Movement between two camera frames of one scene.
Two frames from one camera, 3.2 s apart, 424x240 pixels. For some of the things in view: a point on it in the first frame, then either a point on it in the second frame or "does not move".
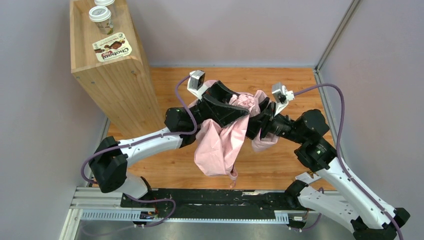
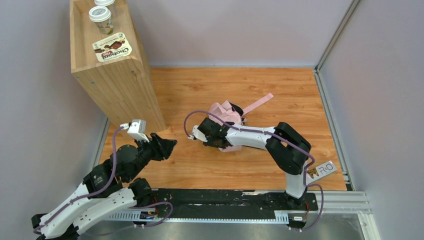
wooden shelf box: [122, 88] does not move
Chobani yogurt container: [112, 47] does not move
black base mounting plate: [212, 203] does not move
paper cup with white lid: [102, 16] does not move
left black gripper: [210, 105] → [157, 147]
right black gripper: [266, 120] → [214, 131]
